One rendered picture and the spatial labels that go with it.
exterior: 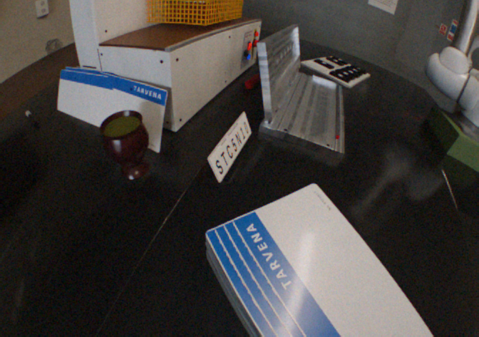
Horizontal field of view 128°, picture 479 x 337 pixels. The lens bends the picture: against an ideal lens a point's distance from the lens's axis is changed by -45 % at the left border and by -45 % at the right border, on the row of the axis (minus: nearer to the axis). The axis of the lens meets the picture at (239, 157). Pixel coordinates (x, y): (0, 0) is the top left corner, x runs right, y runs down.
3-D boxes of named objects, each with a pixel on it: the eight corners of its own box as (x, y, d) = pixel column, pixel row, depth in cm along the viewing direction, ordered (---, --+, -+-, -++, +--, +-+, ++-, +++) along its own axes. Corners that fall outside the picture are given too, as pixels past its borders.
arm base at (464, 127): (465, 122, 65) (470, 114, 61) (485, 147, 49) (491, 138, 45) (443, 110, 68) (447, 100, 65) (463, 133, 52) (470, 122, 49)
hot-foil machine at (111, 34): (176, 136, 46) (171, -54, 20) (80, 101, 55) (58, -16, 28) (268, 54, 98) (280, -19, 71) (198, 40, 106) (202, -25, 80)
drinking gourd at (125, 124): (107, 171, 37) (88, 126, 29) (137, 147, 42) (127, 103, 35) (132, 193, 34) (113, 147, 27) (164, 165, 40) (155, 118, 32)
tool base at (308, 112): (340, 160, 46) (346, 149, 44) (258, 131, 50) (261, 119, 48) (340, 90, 76) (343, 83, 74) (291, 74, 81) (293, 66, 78)
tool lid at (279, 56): (265, 42, 36) (256, 43, 37) (272, 126, 48) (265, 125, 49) (297, 24, 66) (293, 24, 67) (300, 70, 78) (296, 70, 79)
